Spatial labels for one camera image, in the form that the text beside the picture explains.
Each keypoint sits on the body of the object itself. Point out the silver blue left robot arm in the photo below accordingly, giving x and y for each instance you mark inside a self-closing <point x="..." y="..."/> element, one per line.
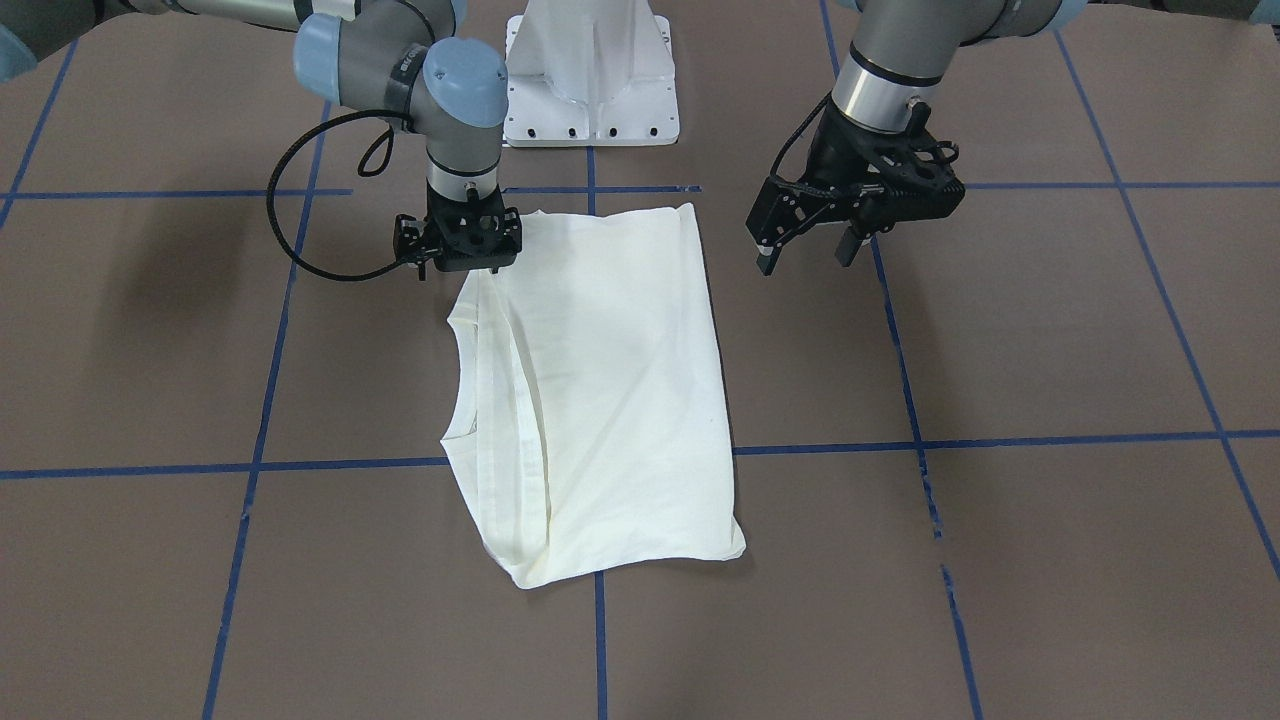
<point x="902" y="49"/>

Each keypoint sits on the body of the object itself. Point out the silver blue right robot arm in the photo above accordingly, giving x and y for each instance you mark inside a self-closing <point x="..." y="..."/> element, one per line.
<point x="397" y="61"/>

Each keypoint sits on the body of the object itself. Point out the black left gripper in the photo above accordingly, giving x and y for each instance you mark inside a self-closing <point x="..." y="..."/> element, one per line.
<point x="829" y="150"/>

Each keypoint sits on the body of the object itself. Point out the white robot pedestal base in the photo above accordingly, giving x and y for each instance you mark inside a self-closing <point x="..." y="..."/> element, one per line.
<point x="590" y="73"/>

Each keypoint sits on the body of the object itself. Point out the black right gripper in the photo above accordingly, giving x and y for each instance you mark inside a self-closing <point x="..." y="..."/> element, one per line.
<point x="408" y="240"/>

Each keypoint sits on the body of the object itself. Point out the cream long-sleeve cat shirt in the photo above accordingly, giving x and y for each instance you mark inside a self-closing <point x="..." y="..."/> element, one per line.
<point x="591" y="429"/>

